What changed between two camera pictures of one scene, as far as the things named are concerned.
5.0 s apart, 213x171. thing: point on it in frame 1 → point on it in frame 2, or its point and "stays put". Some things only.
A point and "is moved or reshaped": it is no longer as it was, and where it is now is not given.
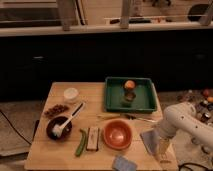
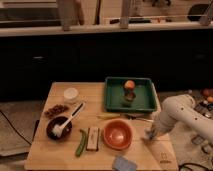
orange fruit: x=129 y=84 stays put
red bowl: x=117 y=134 stays put
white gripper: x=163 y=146 → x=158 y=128
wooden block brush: x=92 y=139 stays put
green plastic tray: x=145 y=101 stays put
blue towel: x=151 y=139 is moved or reshaped
